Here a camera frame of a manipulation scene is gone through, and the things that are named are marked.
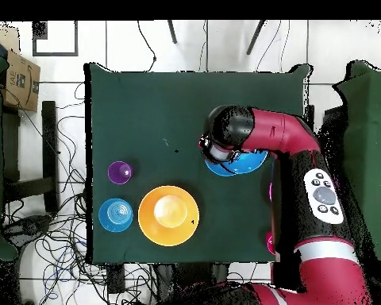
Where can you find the blue plastic bowl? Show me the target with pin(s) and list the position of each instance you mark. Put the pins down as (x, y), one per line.
(216, 170)
(250, 163)

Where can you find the large pink plastic bowl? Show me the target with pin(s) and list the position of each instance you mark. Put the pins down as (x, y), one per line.
(270, 192)

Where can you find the purple plastic cup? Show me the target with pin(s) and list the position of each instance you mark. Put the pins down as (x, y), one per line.
(117, 173)

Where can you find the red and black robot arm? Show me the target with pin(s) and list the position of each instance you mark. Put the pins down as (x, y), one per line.
(289, 133)

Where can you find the dark green table cloth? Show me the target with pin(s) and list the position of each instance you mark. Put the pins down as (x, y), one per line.
(162, 105)

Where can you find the large orange plastic bowl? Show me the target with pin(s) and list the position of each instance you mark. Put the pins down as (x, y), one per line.
(168, 213)

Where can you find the translucent blue shallow bowl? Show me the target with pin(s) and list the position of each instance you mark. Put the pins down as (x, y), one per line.
(115, 215)

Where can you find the dark grey tripod leg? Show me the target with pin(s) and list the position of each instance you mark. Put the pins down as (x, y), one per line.
(256, 38)
(172, 31)

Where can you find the red plastic cup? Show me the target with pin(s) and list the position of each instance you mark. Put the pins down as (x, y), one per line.
(270, 243)

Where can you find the black table foot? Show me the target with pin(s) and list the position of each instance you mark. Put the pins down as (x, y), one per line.
(116, 279)

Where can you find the cardboard box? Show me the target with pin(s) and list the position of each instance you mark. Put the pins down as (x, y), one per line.
(20, 82)

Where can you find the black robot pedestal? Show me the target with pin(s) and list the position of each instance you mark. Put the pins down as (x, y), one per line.
(193, 276)

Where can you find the black stool frame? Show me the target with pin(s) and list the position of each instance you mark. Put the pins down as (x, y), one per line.
(49, 143)

